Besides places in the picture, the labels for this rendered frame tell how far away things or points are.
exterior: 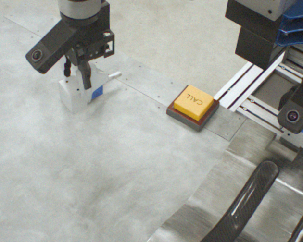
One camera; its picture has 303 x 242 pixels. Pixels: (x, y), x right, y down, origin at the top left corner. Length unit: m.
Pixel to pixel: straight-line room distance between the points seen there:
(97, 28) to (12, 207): 0.36
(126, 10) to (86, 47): 1.56
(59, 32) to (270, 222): 0.49
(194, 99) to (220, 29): 1.41
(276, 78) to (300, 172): 1.11
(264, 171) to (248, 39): 0.44
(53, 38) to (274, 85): 1.19
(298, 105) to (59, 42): 0.43
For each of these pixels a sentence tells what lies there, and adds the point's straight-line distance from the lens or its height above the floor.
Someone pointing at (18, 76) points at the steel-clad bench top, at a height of 0.80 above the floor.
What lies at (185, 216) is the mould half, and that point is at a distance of 0.99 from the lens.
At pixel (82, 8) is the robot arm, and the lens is 1.03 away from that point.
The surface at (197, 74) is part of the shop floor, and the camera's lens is 2.41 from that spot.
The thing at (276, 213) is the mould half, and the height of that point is 0.88.
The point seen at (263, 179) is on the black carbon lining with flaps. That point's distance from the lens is 1.07.
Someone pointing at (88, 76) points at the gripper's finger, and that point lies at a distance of 1.13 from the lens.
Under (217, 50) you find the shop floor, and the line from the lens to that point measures 2.52.
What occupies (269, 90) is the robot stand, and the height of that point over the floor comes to 0.21.
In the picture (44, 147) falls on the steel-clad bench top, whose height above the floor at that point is 0.80.
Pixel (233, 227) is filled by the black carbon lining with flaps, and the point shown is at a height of 0.88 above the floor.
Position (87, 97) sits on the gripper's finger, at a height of 0.87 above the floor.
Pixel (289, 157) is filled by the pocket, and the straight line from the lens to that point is 1.13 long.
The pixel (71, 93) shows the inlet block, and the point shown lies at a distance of 1.19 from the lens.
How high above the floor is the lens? 1.76
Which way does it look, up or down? 52 degrees down
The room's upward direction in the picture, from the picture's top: 5 degrees clockwise
